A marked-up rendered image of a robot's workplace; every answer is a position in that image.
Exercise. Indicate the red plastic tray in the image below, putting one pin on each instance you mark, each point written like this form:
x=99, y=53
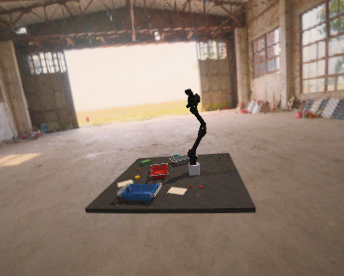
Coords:
x=156, y=170

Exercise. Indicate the beige flat square panel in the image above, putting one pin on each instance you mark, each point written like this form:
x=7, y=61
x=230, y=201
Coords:
x=124, y=183
x=178, y=191

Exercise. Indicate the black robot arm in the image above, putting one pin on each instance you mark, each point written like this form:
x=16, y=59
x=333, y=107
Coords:
x=201, y=133

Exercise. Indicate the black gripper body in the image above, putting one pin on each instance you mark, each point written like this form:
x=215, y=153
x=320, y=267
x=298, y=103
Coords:
x=193, y=103

